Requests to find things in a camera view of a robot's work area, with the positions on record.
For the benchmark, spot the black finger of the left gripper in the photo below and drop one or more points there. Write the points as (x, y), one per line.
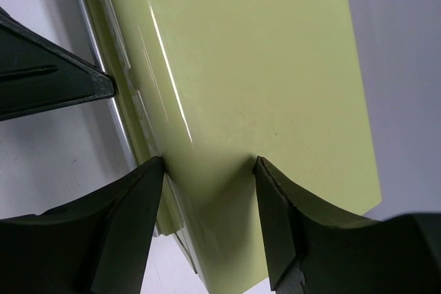
(37, 75)

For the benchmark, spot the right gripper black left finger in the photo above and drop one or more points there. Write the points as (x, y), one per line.
(98, 243)

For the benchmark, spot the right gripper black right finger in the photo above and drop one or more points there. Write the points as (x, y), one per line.
(313, 246)

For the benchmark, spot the green metal drawer cabinet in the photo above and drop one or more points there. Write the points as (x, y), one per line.
(209, 85)

